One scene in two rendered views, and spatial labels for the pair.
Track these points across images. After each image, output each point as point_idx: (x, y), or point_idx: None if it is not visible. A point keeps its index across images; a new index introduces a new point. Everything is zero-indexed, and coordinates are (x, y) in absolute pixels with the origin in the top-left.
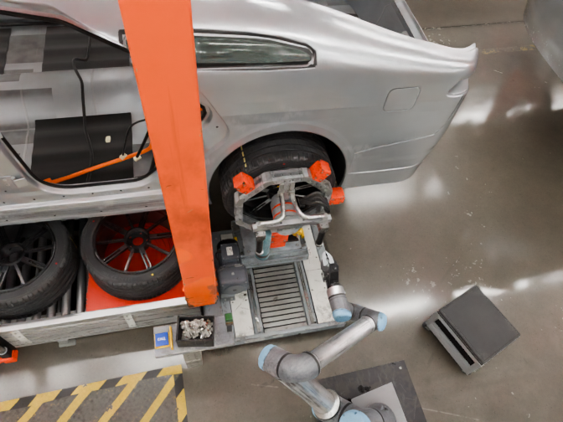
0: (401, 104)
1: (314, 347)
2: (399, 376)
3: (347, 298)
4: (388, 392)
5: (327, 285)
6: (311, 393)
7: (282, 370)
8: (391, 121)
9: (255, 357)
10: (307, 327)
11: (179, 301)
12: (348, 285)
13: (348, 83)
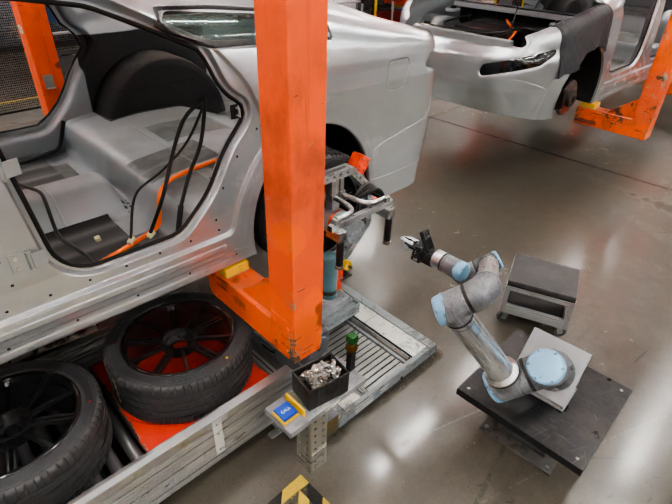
0: (399, 79)
1: (424, 382)
2: (526, 342)
3: (417, 330)
4: (539, 337)
5: (393, 323)
6: (493, 341)
7: (472, 293)
8: (394, 103)
9: (376, 423)
10: (406, 364)
11: (271, 378)
12: (409, 320)
13: (359, 56)
